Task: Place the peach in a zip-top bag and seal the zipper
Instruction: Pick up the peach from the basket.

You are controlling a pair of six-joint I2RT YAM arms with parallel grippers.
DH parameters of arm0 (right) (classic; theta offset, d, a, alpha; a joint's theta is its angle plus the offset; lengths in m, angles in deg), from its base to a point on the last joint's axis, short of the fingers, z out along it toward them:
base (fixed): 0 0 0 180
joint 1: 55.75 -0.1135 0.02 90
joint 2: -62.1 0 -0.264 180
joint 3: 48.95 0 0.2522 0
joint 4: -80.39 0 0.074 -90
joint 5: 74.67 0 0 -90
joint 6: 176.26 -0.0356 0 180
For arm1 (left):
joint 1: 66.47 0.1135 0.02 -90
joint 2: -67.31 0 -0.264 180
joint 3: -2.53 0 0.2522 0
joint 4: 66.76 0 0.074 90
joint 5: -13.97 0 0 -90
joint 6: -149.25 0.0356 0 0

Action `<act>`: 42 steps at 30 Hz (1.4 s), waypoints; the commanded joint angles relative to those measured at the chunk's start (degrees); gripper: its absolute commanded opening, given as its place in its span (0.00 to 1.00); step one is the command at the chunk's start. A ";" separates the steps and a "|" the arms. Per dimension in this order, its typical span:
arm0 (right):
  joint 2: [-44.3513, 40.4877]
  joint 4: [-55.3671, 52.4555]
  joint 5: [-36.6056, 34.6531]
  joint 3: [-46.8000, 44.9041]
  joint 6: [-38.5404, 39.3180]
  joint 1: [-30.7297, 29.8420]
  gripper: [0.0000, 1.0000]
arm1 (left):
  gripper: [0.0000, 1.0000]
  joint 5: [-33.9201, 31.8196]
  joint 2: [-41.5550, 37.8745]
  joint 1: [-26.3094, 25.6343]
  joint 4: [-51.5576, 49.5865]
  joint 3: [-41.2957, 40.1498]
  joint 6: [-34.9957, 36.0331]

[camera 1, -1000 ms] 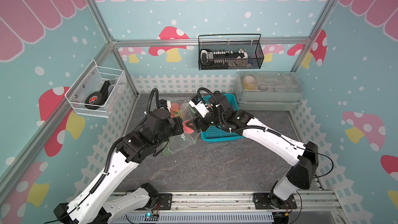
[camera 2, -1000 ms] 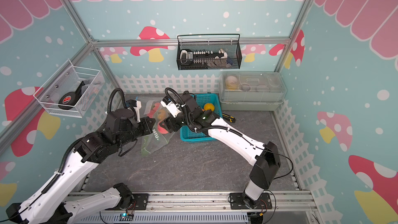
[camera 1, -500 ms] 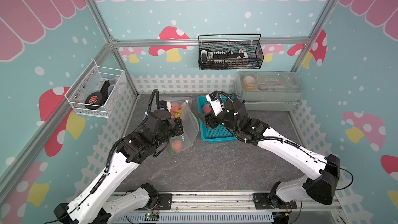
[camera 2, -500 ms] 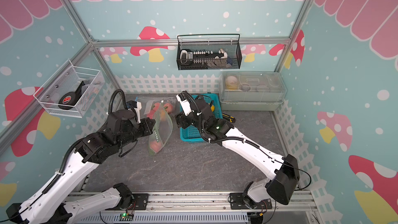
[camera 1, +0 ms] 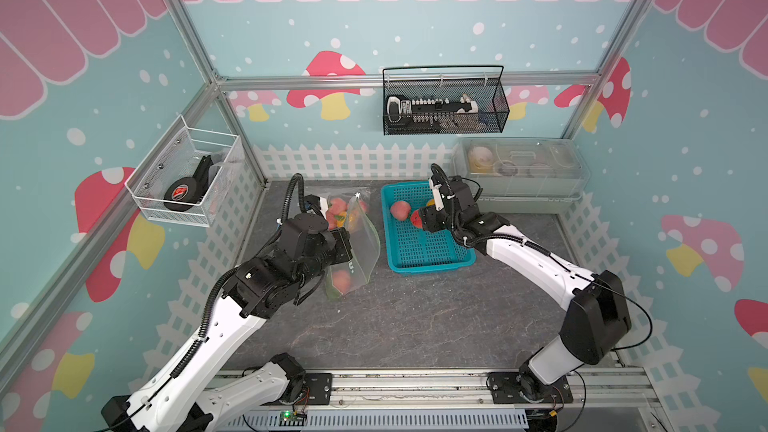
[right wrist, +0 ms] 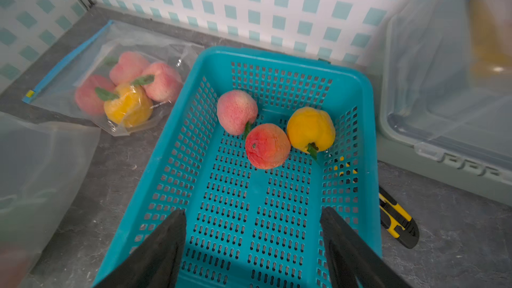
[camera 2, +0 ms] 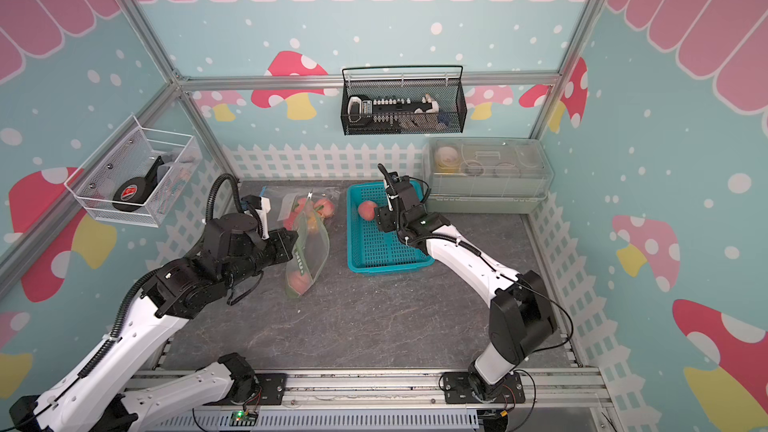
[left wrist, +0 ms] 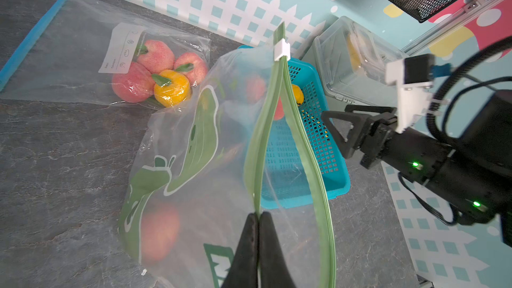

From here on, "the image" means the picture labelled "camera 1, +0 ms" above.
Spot clear bag green cartoon print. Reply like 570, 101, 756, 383
322, 194, 383, 302

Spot clear blue zipper bag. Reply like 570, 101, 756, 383
304, 187, 377, 234

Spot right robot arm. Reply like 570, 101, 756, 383
418, 165, 632, 403

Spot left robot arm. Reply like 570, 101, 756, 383
101, 173, 353, 431

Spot teal plastic perforated basket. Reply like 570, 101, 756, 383
380, 179, 478, 275

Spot clear plastic storage box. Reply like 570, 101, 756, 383
452, 138, 591, 214

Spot black tape roll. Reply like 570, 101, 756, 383
163, 155, 214, 212

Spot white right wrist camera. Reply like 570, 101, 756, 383
428, 178, 451, 211

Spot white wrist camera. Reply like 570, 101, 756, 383
302, 194, 329, 218
428, 178, 451, 211

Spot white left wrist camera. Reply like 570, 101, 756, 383
302, 194, 329, 218

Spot black wire mesh basket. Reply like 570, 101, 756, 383
381, 65, 510, 135

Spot clear acrylic wall bin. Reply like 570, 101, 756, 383
125, 117, 244, 227

